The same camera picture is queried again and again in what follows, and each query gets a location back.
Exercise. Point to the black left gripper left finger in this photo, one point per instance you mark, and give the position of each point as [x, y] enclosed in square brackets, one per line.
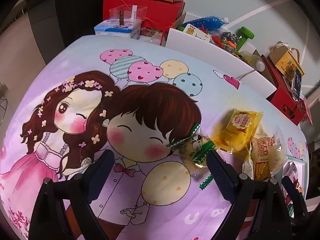
[49, 218]

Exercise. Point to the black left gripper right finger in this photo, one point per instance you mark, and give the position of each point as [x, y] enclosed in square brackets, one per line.
[271, 218]

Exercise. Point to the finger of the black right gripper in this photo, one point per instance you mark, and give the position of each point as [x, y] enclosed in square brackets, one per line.
[299, 206]

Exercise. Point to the pink snack packet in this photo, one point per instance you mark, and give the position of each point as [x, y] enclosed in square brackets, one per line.
[291, 171]

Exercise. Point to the clear white bun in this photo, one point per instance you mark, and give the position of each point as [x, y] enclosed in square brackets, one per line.
[277, 156]

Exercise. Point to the orange egg cake packet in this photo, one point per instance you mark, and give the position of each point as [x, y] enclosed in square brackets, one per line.
[261, 154]

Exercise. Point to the yellow soft bread packet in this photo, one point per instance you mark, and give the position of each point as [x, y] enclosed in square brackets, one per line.
[239, 131]

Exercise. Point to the green small cake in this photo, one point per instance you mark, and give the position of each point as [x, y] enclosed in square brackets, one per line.
[193, 151]

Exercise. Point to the red waffle biscuit packet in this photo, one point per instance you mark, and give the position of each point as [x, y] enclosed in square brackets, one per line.
[298, 187]

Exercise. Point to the white rice cracker packet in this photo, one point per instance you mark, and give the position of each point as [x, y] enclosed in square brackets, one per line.
[247, 167]

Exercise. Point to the white tray with teal rim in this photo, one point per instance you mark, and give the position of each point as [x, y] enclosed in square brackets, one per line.
[302, 178]

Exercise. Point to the large red gift box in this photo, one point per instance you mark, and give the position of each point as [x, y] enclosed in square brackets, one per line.
[282, 99]

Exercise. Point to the black smartphone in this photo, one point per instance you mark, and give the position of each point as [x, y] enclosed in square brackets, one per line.
[296, 84]

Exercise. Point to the cartoon couple printed tablecloth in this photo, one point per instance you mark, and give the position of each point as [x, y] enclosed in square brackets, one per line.
[133, 98]

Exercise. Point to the clear round bottle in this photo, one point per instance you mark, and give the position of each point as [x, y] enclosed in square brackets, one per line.
[253, 60]

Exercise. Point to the white cardboard box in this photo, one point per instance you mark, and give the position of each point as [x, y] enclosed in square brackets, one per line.
[219, 59]

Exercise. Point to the colourful toy pile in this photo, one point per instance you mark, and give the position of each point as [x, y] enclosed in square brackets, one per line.
[227, 41]

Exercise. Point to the green dumbbell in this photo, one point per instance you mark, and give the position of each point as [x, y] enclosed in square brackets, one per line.
[245, 34]

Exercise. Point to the blue tissue pack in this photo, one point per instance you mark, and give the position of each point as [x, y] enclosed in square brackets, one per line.
[111, 27]

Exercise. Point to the white card box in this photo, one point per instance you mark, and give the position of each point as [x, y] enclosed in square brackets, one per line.
[196, 32]

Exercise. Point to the blue bead bottle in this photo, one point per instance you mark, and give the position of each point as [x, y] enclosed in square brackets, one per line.
[210, 22]

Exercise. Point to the black cabinet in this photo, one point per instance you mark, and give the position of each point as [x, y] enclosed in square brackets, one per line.
[55, 23]

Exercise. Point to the clear acrylic box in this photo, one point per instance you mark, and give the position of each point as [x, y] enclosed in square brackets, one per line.
[129, 13]

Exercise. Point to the red box on left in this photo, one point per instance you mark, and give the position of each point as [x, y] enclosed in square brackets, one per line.
[159, 15]

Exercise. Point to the white shelf frame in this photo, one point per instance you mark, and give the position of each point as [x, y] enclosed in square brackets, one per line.
[311, 129]

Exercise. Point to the yellow gift box with handle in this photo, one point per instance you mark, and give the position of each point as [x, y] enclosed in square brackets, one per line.
[286, 59]

